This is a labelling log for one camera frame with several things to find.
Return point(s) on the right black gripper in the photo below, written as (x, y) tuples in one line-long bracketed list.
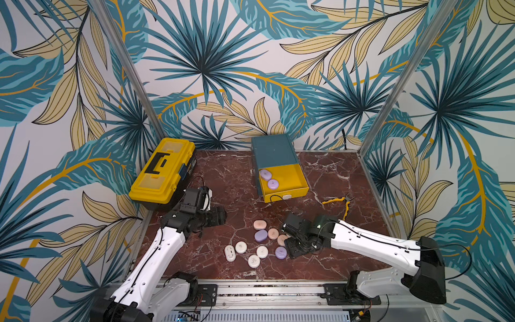
[(295, 236)]

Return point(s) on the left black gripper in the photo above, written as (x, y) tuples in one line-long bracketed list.
[(218, 217)]

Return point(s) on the yellow top drawer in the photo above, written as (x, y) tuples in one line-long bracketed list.
[(292, 183)]

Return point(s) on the purple oval case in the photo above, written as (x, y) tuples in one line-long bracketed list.
[(265, 174)]

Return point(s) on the teal drawer cabinet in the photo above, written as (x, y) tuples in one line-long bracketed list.
[(271, 151)]

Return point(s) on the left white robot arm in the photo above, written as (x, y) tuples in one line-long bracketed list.
[(137, 299)]

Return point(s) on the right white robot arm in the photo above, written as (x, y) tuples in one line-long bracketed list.
[(414, 267)]

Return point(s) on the pink round case middle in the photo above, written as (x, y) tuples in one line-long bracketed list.
[(281, 240)]

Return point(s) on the pink round case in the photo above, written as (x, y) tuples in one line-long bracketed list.
[(281, 240), (273, 234)]

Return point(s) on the pink round case left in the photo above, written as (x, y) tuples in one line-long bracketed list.
[(273, 234)]

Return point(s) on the white round case right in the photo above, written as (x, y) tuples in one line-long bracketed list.
[(262, 252)]

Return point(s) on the white round case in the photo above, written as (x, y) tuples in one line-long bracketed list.
[(262, 252), (241, 247), (254, 261)]

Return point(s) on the purple earphone case upper left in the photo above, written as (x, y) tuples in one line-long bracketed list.
[(261, 235)]

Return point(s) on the pink oval earphone case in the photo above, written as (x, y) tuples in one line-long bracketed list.
[(260, 224)]

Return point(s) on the white oval earphone case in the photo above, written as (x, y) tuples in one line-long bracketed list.
[(230, 253)]

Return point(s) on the white round case lower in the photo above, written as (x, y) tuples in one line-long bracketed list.
[(254, 261)]

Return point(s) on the white round case upper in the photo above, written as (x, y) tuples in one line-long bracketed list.
[(241, 247)]

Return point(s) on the yellow black toolbox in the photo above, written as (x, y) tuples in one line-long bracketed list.
[(163, 180)]

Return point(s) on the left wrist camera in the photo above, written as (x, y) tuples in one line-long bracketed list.
[(196, 200)]

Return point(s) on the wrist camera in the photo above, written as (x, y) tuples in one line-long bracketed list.
[(296, 226), (196, 200)]

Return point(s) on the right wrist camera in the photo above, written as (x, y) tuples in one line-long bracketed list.
[(296, 226)]

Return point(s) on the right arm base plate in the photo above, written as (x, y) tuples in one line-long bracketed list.
[(338, 294)]

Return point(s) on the yellow handled pliers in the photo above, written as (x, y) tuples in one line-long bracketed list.
[(345, 200)]

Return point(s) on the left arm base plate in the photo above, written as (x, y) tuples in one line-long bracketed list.
[(202, 295)]

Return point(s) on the aluminium front rail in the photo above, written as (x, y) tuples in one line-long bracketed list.
[(298, 300)]

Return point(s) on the left aluminium frame post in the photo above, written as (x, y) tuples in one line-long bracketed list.
[(109, 27)]

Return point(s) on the aluminium frame post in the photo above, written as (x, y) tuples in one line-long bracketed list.
[(109, 27), (420, 50)]

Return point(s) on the right aluminium frame post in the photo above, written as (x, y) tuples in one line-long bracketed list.
[(420, 50)]

